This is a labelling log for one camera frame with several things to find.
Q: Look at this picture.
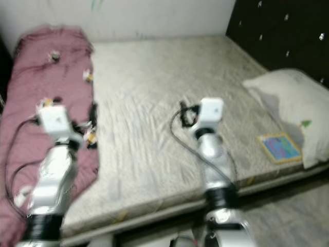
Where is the dark tufted headboard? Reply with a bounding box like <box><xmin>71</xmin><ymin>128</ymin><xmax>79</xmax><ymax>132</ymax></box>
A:
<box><xmin>225</xmin><ymin>0</ymin><xmax>329</xmax><ymax>89</ymax></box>

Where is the mauve cartoon print quilt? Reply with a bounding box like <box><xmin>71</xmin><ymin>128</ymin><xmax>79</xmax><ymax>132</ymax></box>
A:
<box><xmin>0</xmin><ymin>26</ymin><xmax>101</xmax><ymax>247</ymax></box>

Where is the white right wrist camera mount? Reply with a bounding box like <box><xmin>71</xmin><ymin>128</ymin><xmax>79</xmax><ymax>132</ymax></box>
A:
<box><xmin>194</xmin><ymin>98</ymin><xmax>225</xmax><ymax>135</ymax></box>

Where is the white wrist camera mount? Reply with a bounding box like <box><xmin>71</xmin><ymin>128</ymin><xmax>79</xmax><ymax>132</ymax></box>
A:
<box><xmin>36</xmin><ymin>104</ymin><xmax>78</xmax><ymax>145</ymax></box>
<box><xmin>194</xmin><ymin>98</ymin><xmax>225</xmax><ymax>135</ymax></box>

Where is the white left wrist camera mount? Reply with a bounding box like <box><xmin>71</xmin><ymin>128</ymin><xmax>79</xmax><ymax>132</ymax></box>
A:
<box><xmin>36</xmin><ymin>104</ymin><xmax>78</xmax><ymax>145</ymax></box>

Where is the colourful children's board book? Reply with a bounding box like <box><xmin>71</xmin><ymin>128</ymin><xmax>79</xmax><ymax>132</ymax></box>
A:
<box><xmin>257</xmin><ymin>132</ymin><xmax>303</xmax><ymax>165</ymax></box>

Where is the grey robot right leg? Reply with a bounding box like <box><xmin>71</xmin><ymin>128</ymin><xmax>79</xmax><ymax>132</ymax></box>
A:
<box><xmin>172</xmin><ymin>234</ymin><xmax>196</xmax><ymax>247</ymax></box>

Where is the white pillow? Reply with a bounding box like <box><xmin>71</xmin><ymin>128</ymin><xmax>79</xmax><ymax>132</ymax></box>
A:
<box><xmin>242</xmin><ymin>68</ymin><xmax>329</xmax><ymax>170</ymax></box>

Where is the grey quilted mattress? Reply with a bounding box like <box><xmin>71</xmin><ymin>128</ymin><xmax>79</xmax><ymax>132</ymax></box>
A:
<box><xmin>62</xmin><ymin>35</ymin><xmax>329</xmax><ymax>243</ymax></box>

